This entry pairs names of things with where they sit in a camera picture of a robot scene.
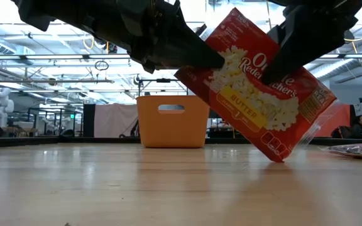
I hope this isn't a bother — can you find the black metal table frame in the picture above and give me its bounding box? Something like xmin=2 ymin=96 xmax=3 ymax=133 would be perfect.
xmin=0 ymin=136 xmax=362 ymax=149

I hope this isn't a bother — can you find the red fabric panel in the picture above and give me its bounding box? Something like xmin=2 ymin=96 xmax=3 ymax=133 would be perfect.
xmin=314 ymin=103 xmax=351 ymax=138

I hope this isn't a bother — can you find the round black ceiling reel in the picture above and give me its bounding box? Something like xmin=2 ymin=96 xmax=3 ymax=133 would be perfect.
xmin=194 ymin=23 xmax=207 ymax=37

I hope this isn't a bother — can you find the red Orville popcorn bag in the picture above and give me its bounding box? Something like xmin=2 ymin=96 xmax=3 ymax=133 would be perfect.
xmin=173 ymin=7 xmax=341 ymax=163
xmin=321 ymin=143 xmax=362 ymax=160

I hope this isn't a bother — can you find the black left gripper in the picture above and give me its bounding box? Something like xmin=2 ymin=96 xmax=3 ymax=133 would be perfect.
xmin=105 ymin=0 xmax=226 ymax=75

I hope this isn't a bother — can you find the beige curtain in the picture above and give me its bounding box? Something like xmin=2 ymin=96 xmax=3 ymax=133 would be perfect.
xmin=94 ymin=102 xmax=138 ymax=138

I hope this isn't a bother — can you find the black upright panel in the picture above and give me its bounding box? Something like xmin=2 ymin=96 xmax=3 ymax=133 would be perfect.
xmin=82 ymin=103 xmax=96 ymax=137

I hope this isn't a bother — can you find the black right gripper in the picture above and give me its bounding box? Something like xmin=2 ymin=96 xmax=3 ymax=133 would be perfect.
xmin=261 ymin=0 xmax=362 ymax=85

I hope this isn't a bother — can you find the black camera stand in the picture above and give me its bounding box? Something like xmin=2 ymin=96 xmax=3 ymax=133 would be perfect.
xmin=138 ymin=77 xmax=189 ymax=97

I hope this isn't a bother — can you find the orange plastic basket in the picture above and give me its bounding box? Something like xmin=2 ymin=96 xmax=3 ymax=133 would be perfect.
xmin=136 ymin=95 xmax=211 ymax=149

